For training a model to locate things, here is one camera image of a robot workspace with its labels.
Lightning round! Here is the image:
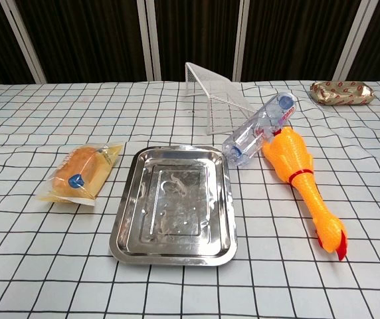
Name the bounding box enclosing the stainless steel rectangular tray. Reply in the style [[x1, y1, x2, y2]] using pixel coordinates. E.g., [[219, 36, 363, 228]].
[[109, 144, 238, 267]]

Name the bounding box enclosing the packaged yellow bread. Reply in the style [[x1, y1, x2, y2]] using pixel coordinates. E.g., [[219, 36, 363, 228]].
[[36, 142, 126, 207]]

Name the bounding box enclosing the clear plastic water bottle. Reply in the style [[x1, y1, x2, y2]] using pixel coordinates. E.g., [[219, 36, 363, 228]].
[[222, 92, 298, 167]]

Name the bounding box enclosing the orange rubber chicken toy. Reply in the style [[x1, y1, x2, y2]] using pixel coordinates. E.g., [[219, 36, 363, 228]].
[[262, 126, 347, 262]]

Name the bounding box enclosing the gold red printed snack package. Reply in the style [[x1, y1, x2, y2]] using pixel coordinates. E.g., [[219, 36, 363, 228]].
[[310, 80, 377, 107]]

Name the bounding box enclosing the white black grid tablecloth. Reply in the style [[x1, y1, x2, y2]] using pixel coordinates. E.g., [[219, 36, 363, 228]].
[[0, 79, 380, 319]]

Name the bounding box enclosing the white wire mesh rack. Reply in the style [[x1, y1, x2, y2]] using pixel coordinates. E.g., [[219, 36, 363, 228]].
[[185, 62, 260, 136]]

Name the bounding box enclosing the dark folding screen with white frame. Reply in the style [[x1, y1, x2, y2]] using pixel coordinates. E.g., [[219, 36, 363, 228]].
[[0, 0, 380, 84]]

